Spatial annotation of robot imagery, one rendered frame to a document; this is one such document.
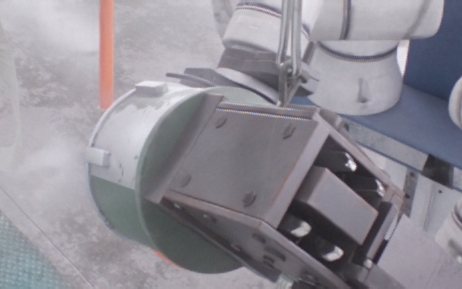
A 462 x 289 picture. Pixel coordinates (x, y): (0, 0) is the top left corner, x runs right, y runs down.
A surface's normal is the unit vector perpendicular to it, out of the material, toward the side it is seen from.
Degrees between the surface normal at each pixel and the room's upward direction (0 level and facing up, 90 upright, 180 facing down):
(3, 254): 0
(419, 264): 65
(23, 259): 0
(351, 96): 71
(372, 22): 90
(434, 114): 0
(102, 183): 78
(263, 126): 42
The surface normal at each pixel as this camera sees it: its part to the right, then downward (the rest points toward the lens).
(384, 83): 0.54, 0.17
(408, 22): 0.02, 0.67
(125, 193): -0.83, 0.15
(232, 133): -0.67, -0.54
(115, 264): 0.00, -0.79
